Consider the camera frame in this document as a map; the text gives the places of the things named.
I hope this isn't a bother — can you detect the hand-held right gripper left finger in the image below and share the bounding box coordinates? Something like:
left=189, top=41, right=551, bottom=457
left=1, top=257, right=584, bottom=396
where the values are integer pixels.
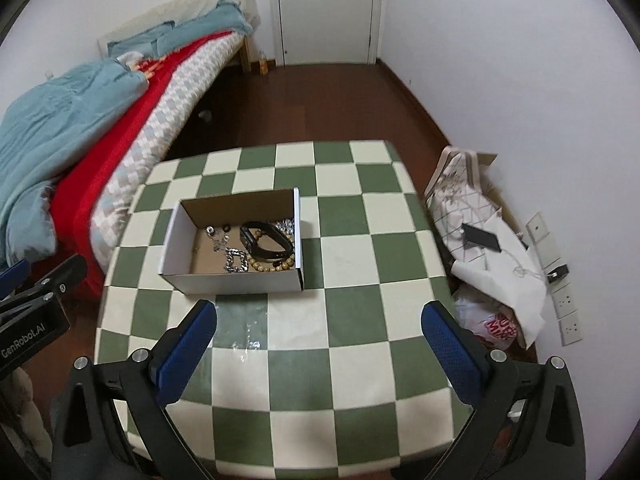
left=51, top=300, right=218, bottom=480

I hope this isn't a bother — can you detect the small silver charm bracelet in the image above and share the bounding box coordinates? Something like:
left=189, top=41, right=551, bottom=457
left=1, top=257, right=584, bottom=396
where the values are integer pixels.
left=202, top=226, right=226, bottom=254

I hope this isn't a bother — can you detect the black smart band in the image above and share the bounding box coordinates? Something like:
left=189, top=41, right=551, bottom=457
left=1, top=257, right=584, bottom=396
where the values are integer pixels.
left=239, top=221, right=296, bottom=264

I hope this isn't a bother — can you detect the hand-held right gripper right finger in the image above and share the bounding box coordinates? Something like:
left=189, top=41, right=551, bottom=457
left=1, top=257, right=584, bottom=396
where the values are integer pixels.
left=421, top=301, right=587, bottom=480

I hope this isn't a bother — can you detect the light blue pillowcase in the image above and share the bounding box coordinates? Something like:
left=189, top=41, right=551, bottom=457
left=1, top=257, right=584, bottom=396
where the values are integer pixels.
left=107, top=2, right=254, bottom=61

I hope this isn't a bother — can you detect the black smartphone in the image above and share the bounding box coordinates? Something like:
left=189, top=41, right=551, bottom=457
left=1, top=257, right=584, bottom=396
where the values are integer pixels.
left=460, top=223, right=503, bottom=254

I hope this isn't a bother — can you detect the green checkered table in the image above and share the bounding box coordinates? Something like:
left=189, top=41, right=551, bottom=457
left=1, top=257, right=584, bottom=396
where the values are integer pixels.
left=92, top=140, right=481, bottom=480

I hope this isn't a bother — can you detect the patterned tote bag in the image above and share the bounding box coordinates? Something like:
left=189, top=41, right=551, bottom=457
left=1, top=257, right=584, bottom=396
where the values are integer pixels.
left=423, top=145, right=494, bottom=262

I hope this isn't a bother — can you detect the white bags pile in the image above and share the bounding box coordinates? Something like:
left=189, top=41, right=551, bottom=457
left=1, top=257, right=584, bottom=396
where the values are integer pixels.
left=449, top=209, right=547, bottom=349

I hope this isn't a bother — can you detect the flat cardboard piece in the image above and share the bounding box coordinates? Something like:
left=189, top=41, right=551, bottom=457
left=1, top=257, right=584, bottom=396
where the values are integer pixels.
left=469, top=152, right=531, bottom=252

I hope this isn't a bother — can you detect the white door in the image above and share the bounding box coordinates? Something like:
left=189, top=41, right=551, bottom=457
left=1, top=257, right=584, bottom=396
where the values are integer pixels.
left=267, top=0, right=385, bottom=67

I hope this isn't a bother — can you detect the blank white wall plate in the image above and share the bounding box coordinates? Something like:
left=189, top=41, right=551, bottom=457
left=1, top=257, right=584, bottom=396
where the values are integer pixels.
left=537, top=234, right=564, bottom=267

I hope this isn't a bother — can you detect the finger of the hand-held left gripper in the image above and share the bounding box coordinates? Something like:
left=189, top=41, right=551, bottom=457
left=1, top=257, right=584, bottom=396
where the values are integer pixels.
left=0, top=262, right=31, bottom=299
left=0, top=254, right=89, bottom=319

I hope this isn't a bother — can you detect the white red-print plastic bag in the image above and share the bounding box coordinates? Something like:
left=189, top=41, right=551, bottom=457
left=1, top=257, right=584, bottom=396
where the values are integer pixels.
left=453, top=287, right=521, bottom=352

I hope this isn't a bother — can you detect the wooden bead bracelet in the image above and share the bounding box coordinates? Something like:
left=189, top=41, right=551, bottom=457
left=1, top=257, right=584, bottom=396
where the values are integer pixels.
left=242, top=227, right=297, bottom=274

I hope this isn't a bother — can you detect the cream headboard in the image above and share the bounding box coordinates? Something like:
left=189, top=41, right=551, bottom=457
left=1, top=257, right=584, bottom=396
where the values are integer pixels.
left=97, top=0, right=261, bottom=56

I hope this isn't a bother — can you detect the cardboard box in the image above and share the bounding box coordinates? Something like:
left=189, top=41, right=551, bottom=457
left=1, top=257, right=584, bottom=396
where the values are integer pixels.
left=159, top=187, right=305, bottom=295

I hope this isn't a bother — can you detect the white wall socket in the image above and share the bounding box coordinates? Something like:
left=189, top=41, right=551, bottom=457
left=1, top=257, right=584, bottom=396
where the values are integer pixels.
left=552, top=283, right=576, bottom=319
left=558, top=309, right=584, bottom=346

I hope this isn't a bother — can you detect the white charging cable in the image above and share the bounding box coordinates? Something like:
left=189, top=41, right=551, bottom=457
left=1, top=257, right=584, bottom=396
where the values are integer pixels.
left=479, top=244, right=551, bottom=282

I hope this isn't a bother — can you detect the thick silver chain bracelet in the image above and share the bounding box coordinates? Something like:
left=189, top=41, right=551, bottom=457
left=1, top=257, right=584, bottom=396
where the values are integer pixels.
left=223, top=247, right=250, bottom=275

